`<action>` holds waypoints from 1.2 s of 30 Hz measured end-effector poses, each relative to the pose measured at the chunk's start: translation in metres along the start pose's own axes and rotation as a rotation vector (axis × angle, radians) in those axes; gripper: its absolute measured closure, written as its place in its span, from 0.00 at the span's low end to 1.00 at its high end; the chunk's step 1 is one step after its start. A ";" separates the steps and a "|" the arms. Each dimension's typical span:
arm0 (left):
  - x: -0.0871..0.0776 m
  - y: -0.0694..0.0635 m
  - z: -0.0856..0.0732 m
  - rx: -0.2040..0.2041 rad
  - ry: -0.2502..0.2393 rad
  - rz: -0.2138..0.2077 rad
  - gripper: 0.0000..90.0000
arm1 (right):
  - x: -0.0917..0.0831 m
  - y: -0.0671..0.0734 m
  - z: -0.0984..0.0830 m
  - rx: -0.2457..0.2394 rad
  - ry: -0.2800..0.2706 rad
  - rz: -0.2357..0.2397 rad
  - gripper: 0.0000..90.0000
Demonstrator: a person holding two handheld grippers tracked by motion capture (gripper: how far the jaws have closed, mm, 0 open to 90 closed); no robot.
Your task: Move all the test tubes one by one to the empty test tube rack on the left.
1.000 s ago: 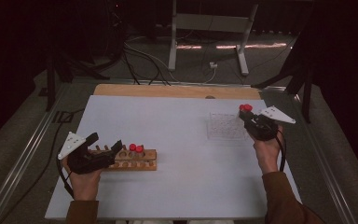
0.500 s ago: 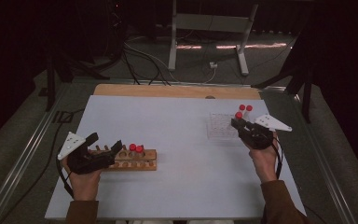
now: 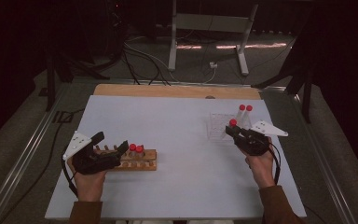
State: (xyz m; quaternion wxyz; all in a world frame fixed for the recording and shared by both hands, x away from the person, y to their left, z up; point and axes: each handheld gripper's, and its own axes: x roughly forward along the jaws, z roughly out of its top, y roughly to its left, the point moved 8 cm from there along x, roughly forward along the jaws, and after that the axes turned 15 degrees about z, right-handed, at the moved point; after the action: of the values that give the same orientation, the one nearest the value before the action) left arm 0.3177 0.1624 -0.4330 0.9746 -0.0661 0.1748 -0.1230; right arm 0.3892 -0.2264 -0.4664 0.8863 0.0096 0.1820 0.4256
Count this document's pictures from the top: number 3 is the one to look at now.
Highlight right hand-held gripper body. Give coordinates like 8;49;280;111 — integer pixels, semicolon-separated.
234;120;289;157

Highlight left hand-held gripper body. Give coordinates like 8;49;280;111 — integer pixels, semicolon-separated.
62;131;122;175

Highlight clear plastic test tube rack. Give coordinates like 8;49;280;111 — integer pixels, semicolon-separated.
206;111;253;143

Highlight wooden test tube rack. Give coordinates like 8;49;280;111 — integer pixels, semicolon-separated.
88;144;158;172

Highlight person's left hand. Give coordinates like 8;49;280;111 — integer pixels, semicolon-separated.
74;170;108;203

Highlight person's right hand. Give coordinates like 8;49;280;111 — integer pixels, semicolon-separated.
240;144;277;189

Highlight white table sheet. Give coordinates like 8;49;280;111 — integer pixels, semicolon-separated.
45;94;307;220

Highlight black curtain stand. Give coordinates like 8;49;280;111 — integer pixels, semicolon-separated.
250;29;314;124

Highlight black tripod stand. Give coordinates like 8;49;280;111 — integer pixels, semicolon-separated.
44;50;111;112

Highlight white metal stand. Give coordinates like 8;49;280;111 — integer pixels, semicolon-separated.
167;0;259;77

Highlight dark equipment tower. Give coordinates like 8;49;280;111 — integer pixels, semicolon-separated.
104;0;129;61

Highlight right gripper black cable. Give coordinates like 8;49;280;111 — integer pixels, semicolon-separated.
266;145;282;185

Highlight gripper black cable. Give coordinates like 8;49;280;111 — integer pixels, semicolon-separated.
266;145;282;185
0;107;86;224

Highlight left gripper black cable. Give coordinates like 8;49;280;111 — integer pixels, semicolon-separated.
0;107;86;224

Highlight metal floor rail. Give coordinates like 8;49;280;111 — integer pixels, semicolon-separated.
0;83;72;224
288;92;358;224

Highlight black floor cables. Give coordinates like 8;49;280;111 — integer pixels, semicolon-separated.
120;41;172;87

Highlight white floor cable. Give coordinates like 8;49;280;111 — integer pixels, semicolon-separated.
124;36;217;85

